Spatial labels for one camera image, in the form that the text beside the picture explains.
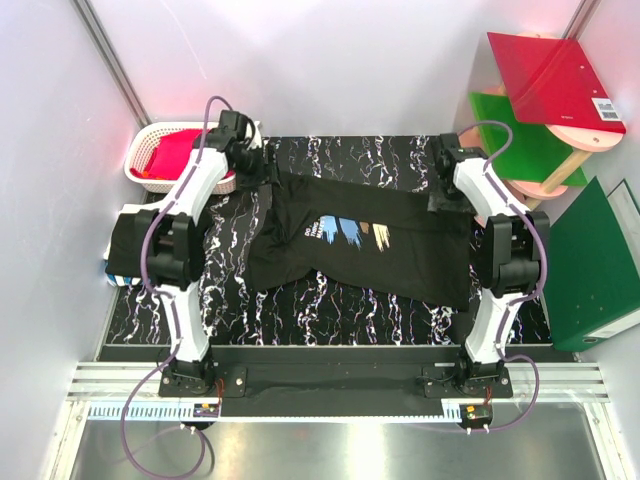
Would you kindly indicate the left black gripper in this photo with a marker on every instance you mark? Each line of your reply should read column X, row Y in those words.
column 264, row 174

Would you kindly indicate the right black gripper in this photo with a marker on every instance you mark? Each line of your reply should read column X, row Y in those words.
column 437, row 203

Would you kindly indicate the black graphic t shirt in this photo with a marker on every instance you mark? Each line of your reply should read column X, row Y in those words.
column 365, row 236

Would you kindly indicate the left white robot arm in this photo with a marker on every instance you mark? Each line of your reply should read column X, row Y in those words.
column 161, row 244

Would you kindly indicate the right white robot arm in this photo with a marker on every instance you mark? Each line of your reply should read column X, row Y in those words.
column 511, row 263

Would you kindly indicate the pink t shirt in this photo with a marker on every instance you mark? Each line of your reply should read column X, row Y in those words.
column 172, row 154

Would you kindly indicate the light green folder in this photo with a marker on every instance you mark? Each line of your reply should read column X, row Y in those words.
column 534, row 153

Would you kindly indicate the orange cloth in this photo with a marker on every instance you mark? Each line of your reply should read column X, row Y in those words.
column 150, row 175

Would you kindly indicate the white plastic basket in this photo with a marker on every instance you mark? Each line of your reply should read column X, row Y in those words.
column 142, row 147

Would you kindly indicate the pink wooden shelf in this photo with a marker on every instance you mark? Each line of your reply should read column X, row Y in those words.
column 490, row 135

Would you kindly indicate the folded black t shirt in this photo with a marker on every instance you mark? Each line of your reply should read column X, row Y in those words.
column 127, row 238

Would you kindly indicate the red folder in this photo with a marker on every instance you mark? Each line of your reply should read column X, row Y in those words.
column 551, row 81

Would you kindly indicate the dark green binder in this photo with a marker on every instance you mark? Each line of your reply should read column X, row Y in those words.
column 592, row 287

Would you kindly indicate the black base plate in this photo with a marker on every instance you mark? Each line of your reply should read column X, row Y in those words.
column 332, row 390

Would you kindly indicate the aluminium rail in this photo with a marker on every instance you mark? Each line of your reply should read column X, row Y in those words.
column 559, row 382

